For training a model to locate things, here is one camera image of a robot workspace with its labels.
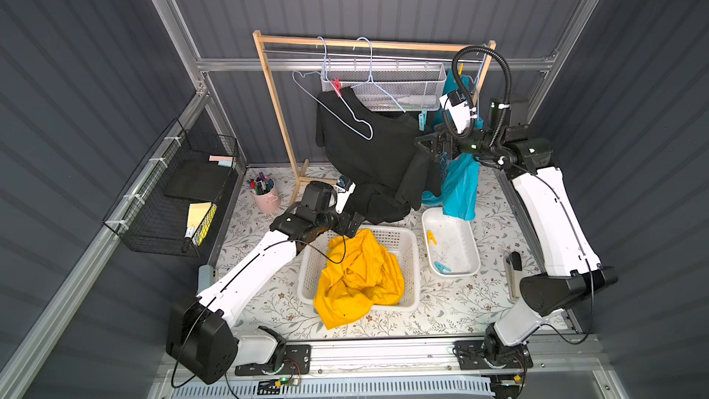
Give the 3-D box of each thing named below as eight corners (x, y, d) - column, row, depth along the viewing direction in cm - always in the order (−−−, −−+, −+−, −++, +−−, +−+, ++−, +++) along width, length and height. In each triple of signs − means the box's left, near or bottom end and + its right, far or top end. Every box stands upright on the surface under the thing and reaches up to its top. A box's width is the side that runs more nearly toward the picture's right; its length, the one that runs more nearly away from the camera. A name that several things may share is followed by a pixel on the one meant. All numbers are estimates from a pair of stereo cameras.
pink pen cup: (253, 207, 109) (242, 185, 98) (268, 193, 113) (259, 171, 102) (271, 219, 105) (261, 197, 95) (286, 204, 110) (278, 182, 99)
